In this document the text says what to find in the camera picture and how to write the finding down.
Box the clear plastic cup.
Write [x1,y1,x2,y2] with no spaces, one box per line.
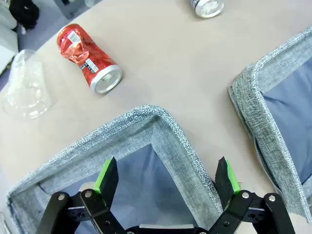
[1,48,53,119]

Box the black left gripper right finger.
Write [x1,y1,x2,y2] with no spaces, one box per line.
[208,157,295,234]

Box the crushed red soda can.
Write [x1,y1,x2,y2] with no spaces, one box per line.
[57,23,123,95]

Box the grey fabric basket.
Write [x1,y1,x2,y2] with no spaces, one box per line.
[228,24,312,226]
[6,105,221,234]

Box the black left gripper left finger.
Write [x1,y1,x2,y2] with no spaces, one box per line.
[36,156,127,234]

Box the black and silver drink can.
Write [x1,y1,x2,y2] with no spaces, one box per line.
[189,0,225,19]

